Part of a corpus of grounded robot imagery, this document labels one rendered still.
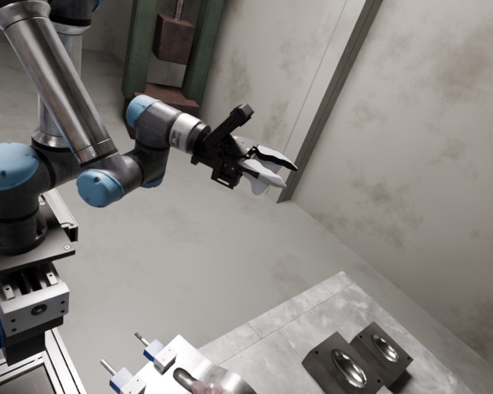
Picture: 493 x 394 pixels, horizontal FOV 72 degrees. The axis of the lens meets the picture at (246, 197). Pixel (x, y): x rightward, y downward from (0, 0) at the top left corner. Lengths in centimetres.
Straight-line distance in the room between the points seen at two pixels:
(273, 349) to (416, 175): 205
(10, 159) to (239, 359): 81
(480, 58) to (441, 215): 109
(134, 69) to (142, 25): 40
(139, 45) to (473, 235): 318
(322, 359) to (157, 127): 84
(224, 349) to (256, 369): 11
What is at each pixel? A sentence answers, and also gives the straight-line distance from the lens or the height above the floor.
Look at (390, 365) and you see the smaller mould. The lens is 133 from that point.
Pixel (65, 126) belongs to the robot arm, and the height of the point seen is 143.
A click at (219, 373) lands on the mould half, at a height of 88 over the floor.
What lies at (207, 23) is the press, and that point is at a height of 124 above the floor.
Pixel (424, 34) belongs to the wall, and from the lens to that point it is 293.
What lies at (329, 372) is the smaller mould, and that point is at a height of 87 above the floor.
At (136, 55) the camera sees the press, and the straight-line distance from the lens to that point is 361.
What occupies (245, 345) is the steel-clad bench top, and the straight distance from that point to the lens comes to 117.
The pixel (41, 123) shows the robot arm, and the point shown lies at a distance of 94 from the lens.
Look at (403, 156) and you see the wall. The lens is 293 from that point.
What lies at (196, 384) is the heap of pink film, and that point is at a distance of 99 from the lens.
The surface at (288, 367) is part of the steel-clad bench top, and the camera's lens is 119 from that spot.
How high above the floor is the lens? 174
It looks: 32 degrees down
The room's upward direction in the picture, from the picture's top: 21 degrees clockwise
